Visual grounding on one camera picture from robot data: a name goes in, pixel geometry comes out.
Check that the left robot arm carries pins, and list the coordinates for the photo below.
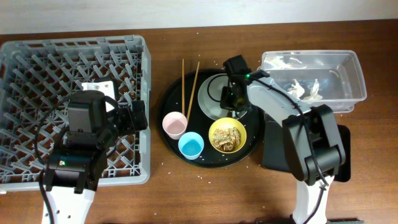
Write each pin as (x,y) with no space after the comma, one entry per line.
(69,179)

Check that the round black tray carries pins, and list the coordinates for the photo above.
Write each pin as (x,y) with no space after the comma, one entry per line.
(199,123)

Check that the right wooden chopstick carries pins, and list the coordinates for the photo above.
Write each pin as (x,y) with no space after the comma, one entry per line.
(193,92)

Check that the blue plastic cup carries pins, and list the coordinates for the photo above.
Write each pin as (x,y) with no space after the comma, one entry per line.
(191,145)

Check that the food scraps pile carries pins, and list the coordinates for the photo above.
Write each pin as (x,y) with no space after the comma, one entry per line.
(226,140)

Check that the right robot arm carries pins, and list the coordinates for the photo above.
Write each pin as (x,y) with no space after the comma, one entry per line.
(313,148)

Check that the grey round plate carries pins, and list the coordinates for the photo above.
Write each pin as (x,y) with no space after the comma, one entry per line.
(211,108)

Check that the yellow bowl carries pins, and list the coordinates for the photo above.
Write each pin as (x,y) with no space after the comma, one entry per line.
(223,123)

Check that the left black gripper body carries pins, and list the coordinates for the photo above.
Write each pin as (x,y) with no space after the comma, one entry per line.
(125,122)

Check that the pink plastic cup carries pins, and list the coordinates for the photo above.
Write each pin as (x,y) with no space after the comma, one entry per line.
(174,124)

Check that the grey plastic dishwasher rack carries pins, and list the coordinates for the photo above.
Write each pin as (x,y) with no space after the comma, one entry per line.
(37,75)

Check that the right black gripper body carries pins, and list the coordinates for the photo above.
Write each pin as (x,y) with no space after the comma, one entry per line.
(230,100)

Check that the crumpled white tissue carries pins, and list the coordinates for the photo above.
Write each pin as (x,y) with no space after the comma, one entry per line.
(297,91)

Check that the clear plastic waste bin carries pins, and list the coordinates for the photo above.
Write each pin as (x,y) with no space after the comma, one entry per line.
(338,72)

